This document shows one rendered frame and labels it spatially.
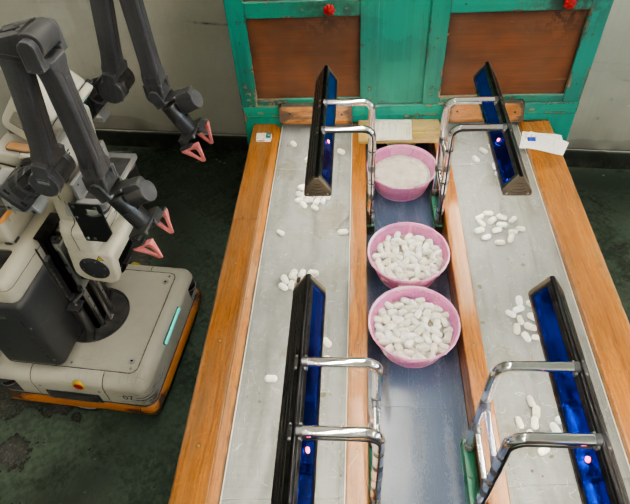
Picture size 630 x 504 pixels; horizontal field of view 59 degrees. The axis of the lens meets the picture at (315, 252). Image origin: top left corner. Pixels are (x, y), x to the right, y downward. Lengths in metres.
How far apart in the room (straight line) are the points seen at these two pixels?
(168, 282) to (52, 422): 0.74
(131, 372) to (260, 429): 0.87
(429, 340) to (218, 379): 0.61
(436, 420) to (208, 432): 0.61
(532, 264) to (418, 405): 0.61
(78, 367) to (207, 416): 0.94
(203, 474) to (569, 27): 1.91
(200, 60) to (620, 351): 2.52
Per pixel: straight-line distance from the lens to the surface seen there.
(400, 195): 2.09
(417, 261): 1.86
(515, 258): 1.90
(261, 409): 1.54
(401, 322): 1.69
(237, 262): 1.83
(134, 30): 1.73
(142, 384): 2.25
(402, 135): 2.28
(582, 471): 1.19
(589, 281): 1.88
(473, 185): 2.14
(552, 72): 2.41
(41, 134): 1.47
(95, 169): 1.46
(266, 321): 1.69
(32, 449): 2.62
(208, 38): 3.22
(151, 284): 2.51
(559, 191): 2.15
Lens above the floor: 2.10
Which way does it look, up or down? 47 degrees down
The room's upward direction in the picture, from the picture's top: 5 degrees counter-clockwise
